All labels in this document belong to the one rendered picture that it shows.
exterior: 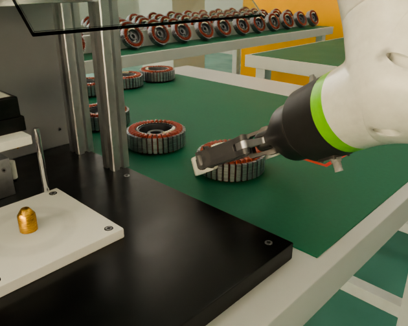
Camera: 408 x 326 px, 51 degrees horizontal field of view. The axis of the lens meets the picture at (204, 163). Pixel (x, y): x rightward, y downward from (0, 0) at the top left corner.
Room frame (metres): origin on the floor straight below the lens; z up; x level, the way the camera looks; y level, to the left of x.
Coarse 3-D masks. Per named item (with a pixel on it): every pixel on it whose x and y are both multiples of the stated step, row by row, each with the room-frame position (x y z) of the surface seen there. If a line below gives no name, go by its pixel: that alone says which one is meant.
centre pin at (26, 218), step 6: (24, 210) 0.41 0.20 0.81; (30, 210) 0.41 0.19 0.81; (18, 216) 0.40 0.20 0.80; (24, 216) 0.40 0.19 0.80; (30, 216) 0.40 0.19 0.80; (18, 222) 0.40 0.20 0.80; (24, 222) 0.40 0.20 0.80; (30, 222) 0.40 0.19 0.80; (36, 222) 0.41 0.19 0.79; (24, 228) 0.40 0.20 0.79; (30, 228) 0.40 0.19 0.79; (36, 228) 0.41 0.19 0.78
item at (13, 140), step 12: (0, 96) 0.46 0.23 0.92; (12, 96) 0.46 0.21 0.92; (0, 108) 0.45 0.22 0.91; (12, 108) 0.46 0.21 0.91; (0, 120) 0.45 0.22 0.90; (12, 120) 0.46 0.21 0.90; (24, 120) 0.47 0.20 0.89; (0, 132) 0.44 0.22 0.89; (12, 132) 0.45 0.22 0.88; (24, 132) 0.46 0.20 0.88; (0, 144) 0.42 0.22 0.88; (12, 144) 0.43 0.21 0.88; (24, 144) 0.44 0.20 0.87
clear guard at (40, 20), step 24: (24, 0) 0.29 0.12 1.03; (48, 0) 0.31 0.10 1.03; (72, 0) 0.32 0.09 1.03; (96, 0) 0.33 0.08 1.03; (120, 0) 0.35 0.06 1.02; (144, 0) 0.36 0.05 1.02; (168, 0) 0.38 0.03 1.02; (192, 0) 0.40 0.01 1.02; (216, 0) 0.42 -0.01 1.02; (240, 0) 0.45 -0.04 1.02; (48, 24) 0.29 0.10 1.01; (72, 24) 0.30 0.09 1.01; (96, 24) 0.31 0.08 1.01; (120, 24) 0.33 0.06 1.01; (144, 24) 0.34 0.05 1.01; (168, 24) 0.36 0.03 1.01
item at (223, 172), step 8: (208, 144) 0.67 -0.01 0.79; (216, 144) 0.67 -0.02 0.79; (256, 152) 0.63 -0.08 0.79; (240, 160) 0.60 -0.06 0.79; (248, 160) 0.60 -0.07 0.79; (256, 160) 0.61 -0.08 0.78; (264, 160) 0.63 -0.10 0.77; (224, 168) 0.59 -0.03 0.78; (232, 168) 0.59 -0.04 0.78; (240, 168) 0.59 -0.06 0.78; (248, 168) 0.60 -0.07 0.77; (256, 168) 0.61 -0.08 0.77; (264, 168) 0.63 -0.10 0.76; (208, 176) 0.61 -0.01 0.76; (216, 176) 0.60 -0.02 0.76; (224, 176) 0.59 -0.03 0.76; (232, 176) 0.59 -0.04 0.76; (240, 176) 0.59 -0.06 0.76; (248, 176) 0.60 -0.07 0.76; (256, 176) 0.61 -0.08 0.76
